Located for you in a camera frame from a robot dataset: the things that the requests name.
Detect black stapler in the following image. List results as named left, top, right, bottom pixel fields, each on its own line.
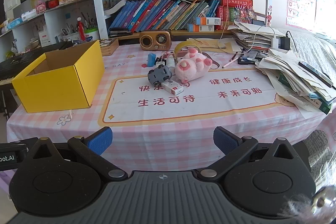
left=109, top=27, right=133, bottom=38

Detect pink pencil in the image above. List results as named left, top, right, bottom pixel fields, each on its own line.
left=222, top=56, right=239, bottom=69

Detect black keyboard stand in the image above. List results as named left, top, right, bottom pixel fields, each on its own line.
left=0, top=84, right=19, bottom=122

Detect yellow cardboard box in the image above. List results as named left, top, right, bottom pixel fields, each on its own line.
left=11, top=40, right=105, bottom=114

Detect red standing books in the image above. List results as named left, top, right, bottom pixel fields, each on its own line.
left=217, top=6, right=235, bottom=24

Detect white bookshelf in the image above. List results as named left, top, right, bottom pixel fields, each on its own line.
left=0, top=0, right=271, bottom=56

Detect small white red box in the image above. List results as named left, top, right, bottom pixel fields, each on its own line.
left=161, top=80, right=184, bottom=95

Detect grey speckled cloth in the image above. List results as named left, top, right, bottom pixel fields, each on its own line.
left=306, top=130, right=334, bottom=182

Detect white glue tube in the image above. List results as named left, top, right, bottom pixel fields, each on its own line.
left=167, top=51, right=176, bottom=75

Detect kraft paper notebooks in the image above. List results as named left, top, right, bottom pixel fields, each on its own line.
left=188, top=38, right=238, bottom=54

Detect grey fur pompom charm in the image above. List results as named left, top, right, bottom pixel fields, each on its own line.
left=278, top=145, right=336, bottom=224

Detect colourful keychain bunch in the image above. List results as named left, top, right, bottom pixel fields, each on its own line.
left=234, top=5, right=256, bottom=24

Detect red thick dictionary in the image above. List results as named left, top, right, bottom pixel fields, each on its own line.
left=217, top=0, right=254, bottom=7

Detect black power adapter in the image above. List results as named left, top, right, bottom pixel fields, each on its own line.
left=280, top=31, right=291, bottom=51

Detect white chart wall poster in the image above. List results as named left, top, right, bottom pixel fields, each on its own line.
left=315, top=0, right=336, bottom=33

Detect black phone on papers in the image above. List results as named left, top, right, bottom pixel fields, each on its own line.
left=298, top=61, right=334, bottom=88

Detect pink plush pig toy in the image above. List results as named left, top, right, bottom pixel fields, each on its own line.
left=175, top=47, right=213, bottom=83

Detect red tassel ornament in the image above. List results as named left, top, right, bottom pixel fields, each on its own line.
left=77, top=18, right=86, bottom=41

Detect white red carton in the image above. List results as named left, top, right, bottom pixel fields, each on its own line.
left=39, top=27, right=51, bottom=47

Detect pink cartoon figurine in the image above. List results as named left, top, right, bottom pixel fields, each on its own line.
left=266, top=6, right=273, bottom=28

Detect small pink box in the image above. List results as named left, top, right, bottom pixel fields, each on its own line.
left=35, top=1, right=48, bottom=14

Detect wooden chess board box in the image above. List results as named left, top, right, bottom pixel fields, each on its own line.
left=99, top=38, right=120, bottom=56

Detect white tissue box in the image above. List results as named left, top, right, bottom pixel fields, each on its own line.
left=21, top=9, right=37, bottom=21

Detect yellow tape roll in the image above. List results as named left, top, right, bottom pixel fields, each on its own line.
left=175, top=42, right=202, bottom=59

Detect white tub green lid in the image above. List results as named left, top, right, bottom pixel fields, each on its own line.
left=84, top=28, right=100, bottom=41

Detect grey toy car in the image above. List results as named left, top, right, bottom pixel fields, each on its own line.
left=147, top=64, right=172, bottom=85

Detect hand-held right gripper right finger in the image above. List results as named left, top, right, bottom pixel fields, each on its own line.
left=197, top=126, right=306, bottom=180

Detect black keyboard piano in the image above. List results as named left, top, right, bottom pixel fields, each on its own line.
left=0, top=42, right=76, bottom=85

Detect row of leaning books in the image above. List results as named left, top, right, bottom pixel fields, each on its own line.
left=109, top=0, right=221, bottom=31

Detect brown retro radio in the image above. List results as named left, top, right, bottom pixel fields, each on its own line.
left=139, top=30, right=172, bottom=51

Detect pile of loose papers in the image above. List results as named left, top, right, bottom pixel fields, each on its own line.
left=255, top=48, right=336, bottom=115

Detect orange white carton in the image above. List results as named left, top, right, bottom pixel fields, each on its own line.
left=188, top=24, right=214, bottom=32
left=193, top=17, right=222, bottom=25

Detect stack of papers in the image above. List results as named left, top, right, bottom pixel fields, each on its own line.
left=228, top=21, right=285, bottom=51

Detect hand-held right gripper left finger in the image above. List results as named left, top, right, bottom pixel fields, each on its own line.
left=25, top=126, right=128, bottom=180

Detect blue tissue pack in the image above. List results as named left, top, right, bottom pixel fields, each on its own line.
left=7, top=17, right=23, bottom=30

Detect white brush cup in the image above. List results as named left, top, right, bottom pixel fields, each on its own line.
left=62, top=23, right=80, bottom=42

